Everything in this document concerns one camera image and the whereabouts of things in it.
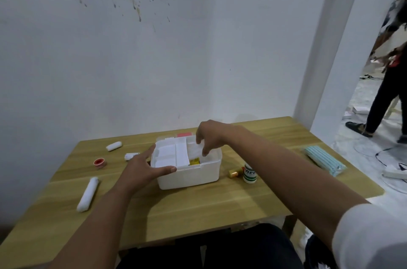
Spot white power strip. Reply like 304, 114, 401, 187
382, 164, 407, 180

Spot black trousers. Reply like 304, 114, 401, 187
116, 223, 336, 269

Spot person's right hand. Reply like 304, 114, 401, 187
195, 120, 228, 157

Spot white bottle with green label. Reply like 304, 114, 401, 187
243, 163, 257, 184

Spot white plastic storage box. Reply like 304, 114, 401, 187
150, 134, 223, 191

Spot white gauze packet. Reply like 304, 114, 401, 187
186, 142, 207, 160

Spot long white bandage roll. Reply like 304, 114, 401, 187
76, 177, 100, 213

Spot white divided inner tray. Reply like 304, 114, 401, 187
152, 137, 190, 169

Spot white shirt sleeve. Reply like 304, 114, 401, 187
332, 203, 407, 269

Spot person's left forearm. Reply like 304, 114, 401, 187
45, 182, 140, 269

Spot person's left hand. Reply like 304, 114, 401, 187
119, 144, 177, 193

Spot person's right forearm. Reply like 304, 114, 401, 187
223, 125, 372, 242

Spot pack of blue face masks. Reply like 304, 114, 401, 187
303, 146, 347, 178

